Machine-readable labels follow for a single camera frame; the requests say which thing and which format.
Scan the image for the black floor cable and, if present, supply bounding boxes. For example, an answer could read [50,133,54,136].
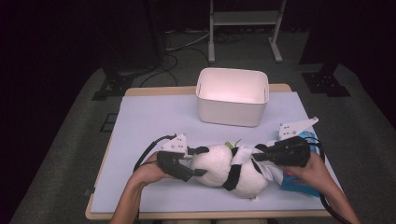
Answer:
[138,46,210,89]

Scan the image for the white metal stand frame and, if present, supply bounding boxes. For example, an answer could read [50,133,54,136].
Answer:
[207,0,288,65]

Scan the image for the right hand-held gripper cable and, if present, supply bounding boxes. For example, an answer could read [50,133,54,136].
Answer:
[303,135,353,224]

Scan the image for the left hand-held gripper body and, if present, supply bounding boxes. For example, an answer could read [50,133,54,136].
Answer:
[156,133,194,183]

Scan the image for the blue wet wipe pack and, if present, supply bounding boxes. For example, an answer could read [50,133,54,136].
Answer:
[278,130,322,198]

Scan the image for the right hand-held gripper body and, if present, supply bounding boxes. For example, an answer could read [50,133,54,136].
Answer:
[266,116,320,168]

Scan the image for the white plastic storage box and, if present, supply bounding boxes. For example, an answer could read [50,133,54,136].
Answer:
[195,67,270,128]

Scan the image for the panda plush toy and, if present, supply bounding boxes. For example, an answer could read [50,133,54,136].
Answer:
[190,139,273,201]

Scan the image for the wooden table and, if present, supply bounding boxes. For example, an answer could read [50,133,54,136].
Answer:
[84,83,344,221]

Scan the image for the white wet wipe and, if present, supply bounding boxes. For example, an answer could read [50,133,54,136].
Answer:
[231,144,285,185]

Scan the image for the person's left hand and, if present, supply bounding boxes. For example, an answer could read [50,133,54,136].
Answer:
[133,151,176,189]

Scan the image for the dark floor grate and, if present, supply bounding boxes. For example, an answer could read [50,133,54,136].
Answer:
[99,113,120,133]

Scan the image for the hand-held gripper cable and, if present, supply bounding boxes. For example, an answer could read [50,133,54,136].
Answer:
[133,133,177,173]
[303,135,353,224]

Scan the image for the white floor cable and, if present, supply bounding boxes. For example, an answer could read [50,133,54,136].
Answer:
[164,29,213,52]

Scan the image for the person's right hand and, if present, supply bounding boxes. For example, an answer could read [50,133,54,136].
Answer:
[279,151,332,196]

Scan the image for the left hand-held gripper cable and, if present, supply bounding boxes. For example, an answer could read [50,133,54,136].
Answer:
[133,133,177,173]

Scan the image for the pale lilac table mat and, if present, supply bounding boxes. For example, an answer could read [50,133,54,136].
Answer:
[91,91,344,215]

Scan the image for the black floor stand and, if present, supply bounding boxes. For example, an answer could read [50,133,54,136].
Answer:
[301,61,352,98]
[91,60,157,102]

